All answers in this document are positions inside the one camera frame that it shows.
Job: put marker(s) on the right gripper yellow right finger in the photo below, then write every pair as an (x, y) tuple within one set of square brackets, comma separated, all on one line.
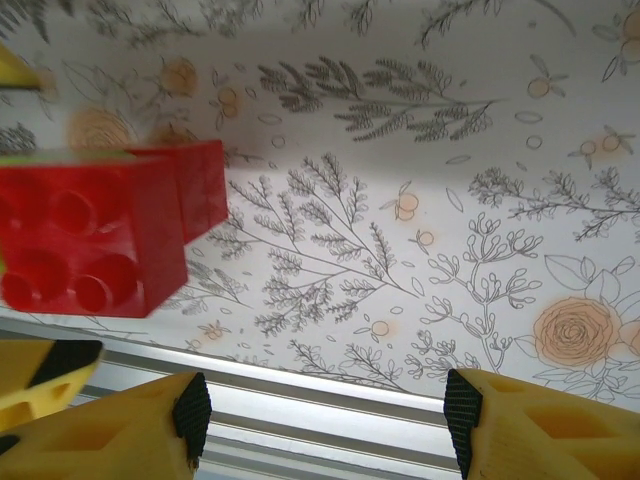
[(550, 435)]

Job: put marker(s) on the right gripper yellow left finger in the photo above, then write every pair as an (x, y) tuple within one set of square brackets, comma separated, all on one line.
[(110, 435)]

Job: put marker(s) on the floral patterned table mat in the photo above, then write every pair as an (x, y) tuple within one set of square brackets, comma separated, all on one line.
[(400, 200)]

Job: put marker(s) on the wide aluminium base rail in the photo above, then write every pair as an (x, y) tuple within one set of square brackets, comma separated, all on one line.
[(325, 415)]

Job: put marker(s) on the small red lego brick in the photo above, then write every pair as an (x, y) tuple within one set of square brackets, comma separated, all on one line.
[(145, 240), (202, 190)]

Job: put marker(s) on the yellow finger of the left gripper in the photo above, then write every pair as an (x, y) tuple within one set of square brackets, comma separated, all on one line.
[(15, 72), (30, 375)]

